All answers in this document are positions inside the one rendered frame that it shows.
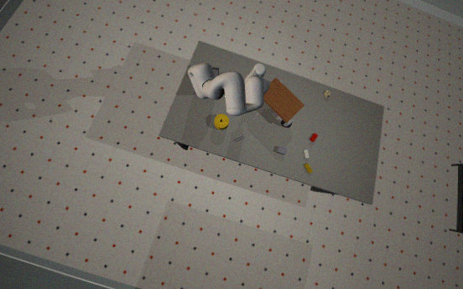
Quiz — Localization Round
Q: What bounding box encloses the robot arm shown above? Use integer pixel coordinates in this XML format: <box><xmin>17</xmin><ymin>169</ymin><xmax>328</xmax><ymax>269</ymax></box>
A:
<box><xmin>188</xmin><ymin>63</ymin><xmax>270</xmax><ymax>116</ymax></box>

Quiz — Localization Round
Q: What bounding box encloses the red toy brick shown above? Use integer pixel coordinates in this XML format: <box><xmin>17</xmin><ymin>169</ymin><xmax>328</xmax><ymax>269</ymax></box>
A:
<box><xmin>310</xmin><ymin>133</ymin><xmax>318</xmax><ymax>142</ymax></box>

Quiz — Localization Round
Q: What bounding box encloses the yellow rectangular bar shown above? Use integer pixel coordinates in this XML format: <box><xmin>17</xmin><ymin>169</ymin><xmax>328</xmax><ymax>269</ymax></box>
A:
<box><xmin>304</xmin><ymin>163</ymin><xmax>313</xmax><ymax>174</ymax></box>

